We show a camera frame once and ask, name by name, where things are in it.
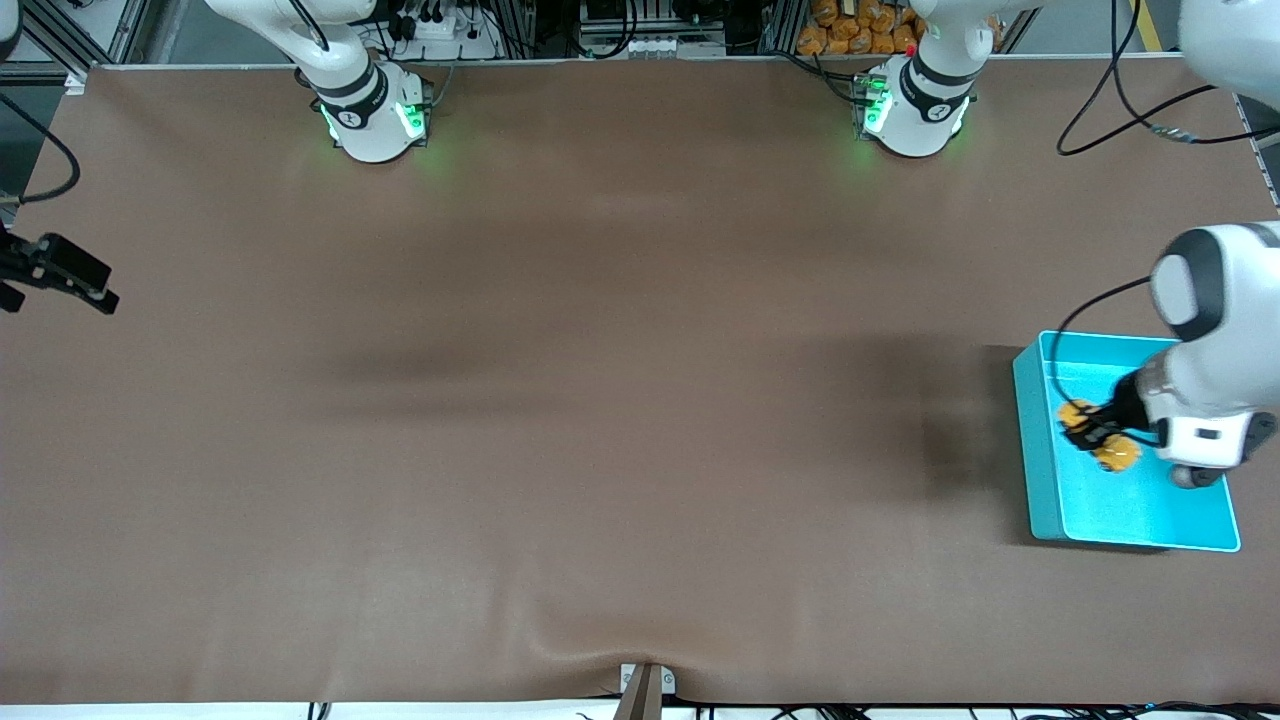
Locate orange packaged goods pile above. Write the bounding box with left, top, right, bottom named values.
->
left=797, top=0, right=921, bottom=57

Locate white power strip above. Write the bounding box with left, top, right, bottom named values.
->
left=395, top=8, right=501, bottom=61

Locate brown table mat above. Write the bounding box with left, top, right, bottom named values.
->
left=0, top=55, right=1280, bottom=706

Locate cyan plastic bin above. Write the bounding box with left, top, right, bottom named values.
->
left=1013, top=331, right=1242, bottom=554

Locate metal mat clamp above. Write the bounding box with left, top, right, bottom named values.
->
left=615, top=663, right=678, bottom=720

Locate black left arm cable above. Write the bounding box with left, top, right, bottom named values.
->
left=1050, top=0, right=1280, bottom=446

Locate yellow beetle toy car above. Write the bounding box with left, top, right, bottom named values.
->
left=1058, top=398, right=1142, bottom=473

